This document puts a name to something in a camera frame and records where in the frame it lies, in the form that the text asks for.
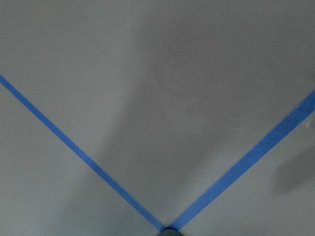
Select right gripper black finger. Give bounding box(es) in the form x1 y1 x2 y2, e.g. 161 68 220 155
159 228 183 236

